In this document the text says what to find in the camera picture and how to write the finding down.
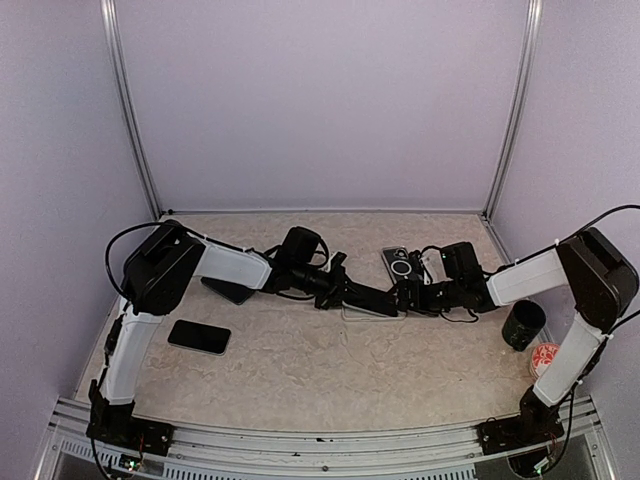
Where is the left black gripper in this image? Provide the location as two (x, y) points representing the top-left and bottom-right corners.
(294, 262), (367, 310)

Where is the black phone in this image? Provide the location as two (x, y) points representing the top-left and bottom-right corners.
(167, 319), (232, 356)
(342, 285), (399, 318)
(200, 277), (255, 305)

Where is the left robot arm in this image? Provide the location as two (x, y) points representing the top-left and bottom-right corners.
(89, 220), (399, 445)

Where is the dark phone case underneath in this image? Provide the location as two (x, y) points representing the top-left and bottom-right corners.
(381, 246), (421, 285)

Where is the black cup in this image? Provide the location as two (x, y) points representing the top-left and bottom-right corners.
(501, 300), (546, 352)

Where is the red white patterned coaster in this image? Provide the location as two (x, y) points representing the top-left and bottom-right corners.
(529, 342), (559, 380)

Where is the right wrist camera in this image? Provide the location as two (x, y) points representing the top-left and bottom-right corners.
(408, 250), (433, 285)

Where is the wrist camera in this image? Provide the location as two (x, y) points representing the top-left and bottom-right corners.
(322, 251), (347, 273)
(408, 250), (433, 285)

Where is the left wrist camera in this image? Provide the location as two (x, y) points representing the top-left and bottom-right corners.
(322, 251), (347, 273)

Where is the aluminium front rail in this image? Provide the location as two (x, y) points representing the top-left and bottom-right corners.
(34, 424), (616, 480)

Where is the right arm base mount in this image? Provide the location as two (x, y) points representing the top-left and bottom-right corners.
(476, 397), (564, 455)

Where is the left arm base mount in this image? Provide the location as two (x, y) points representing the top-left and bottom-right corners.
(86, 394), (174, 457)

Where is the right aluminium corner post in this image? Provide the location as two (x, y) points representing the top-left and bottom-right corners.
(483, 0), (543, 223)

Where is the aluminium corner post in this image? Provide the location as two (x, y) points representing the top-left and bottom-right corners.
(100, 0), (163, 219)
(483, 0), (543, 223)

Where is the left aluminium corner post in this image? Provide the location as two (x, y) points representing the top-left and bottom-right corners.
(100, 0), (163, 219)

